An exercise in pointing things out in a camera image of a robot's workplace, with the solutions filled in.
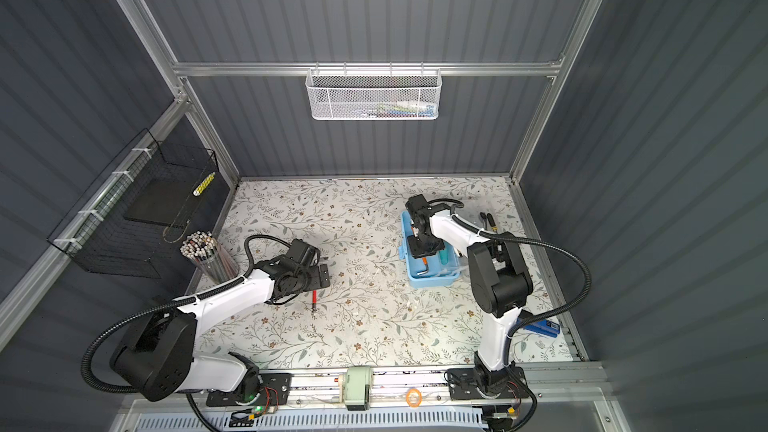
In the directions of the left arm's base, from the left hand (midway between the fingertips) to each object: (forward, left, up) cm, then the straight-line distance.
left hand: (315, 279), depth 90 cm
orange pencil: (+2, -34, +2) cm, 34 cm away
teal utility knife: (+2, -39, +6) cm, 40 cm away
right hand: (+7, -35, +1) cm, 35 cm away
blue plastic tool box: (0, -37, +1) cm, 37 cm away
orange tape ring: (-32, -28, -3) cm, 43 cm away
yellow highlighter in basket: (+18, +28, +25) cm, 41 cm away
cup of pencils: (+4, +28, +14) cm, 32 cm away
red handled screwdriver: (-5, 0, -3) cm, 6 cm away
